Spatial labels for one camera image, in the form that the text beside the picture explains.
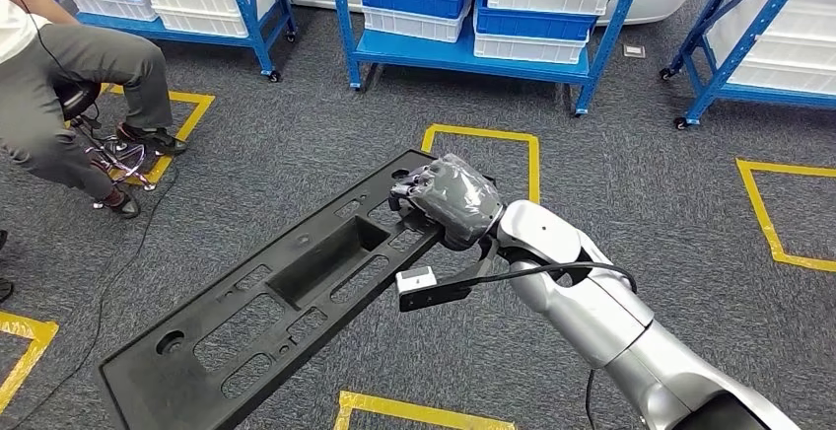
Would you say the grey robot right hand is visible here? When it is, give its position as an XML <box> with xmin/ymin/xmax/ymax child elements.
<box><xmin>388</xmin><ymin>153</ymin><xmax>506</xmax><ymax>252</ymax></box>

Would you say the blue metal shelf rack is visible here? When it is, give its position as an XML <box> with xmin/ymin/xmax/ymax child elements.
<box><xmin>660</xmin><ymin>0</ymin><xmax>836</xmax><ymax>132</ymax></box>
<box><xmin>324</xmin><ymin>0</ymin><xmax>655</xmax><ymax>118</ymax></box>
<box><xmin>6</xmin><ymin>0</ymin><xmax>299</xmax><ymax>84</ymax></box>

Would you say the yellow floor tape square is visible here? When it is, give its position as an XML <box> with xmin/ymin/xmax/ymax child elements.
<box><xmin>420</xmin><ymin>123</ymin><xmax>542</xmax><ymax>207</ymax></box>
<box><xmin>333</xmin><ymin>390</ymin><xmax>518</xmax><ymax>430</ymax></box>
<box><xmin>0</xmin><ymin>310</ymin><xmax>61</xmax><ymax>415</ymax></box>
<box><xmin>735</xmin><ymin>158</ymin><xmax>836</xmax><ymax>274</ymax></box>
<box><xmin>98</xmin><ymin>82</ymin><xmax>217</xmax><ymax>187</ymax></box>

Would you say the thin black floor cable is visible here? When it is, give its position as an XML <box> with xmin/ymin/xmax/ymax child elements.
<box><xmin>9</xmin><ymin>162</ymin><xmax>182</xmax><ymax>430</ymax></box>

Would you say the person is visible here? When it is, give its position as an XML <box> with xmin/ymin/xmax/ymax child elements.
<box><xmin>0</xmin><ymin>0</ymin><xmax>189</xmax><ymax>221</ymax></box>

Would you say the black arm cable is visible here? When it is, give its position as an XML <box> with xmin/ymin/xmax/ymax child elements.
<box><xmin>469</xmin><ymin>260</ymin><xmax>639</xmax><ymax>430</ymax></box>

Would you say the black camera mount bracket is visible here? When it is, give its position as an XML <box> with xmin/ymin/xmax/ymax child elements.
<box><xmin>398</xmin><ymin>237</ymin><xmax>502</xmax><ymax>315</ymax></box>

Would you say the black chrome stool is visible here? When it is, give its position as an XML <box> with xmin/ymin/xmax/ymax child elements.
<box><xmin>53</xmin><ymin>80</ymin><xmax>162</xmax><ymax>211</ymax></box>

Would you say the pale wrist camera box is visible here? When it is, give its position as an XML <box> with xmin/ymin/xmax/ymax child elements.
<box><xmin>394</xmin><ymin>266</ymin><xmax>438</xmax><ymax>295</ymax></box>

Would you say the black plastic plate part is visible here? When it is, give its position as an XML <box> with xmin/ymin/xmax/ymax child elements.
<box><xmin>98</xmin><ymin>149</ymin><xmax>498</xmax><ymax>430</ymax></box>

